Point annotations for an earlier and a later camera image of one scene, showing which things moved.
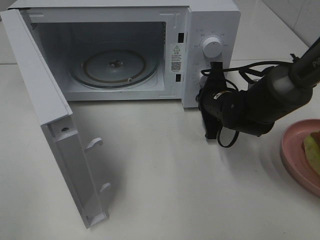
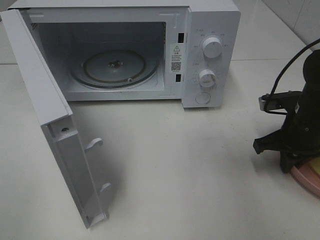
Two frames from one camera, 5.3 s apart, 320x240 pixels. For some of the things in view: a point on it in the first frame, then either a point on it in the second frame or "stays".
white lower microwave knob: x=203 y=79 stays
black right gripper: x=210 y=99 → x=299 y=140
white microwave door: x=55 y=116 stays
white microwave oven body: x=132 y=50 stays
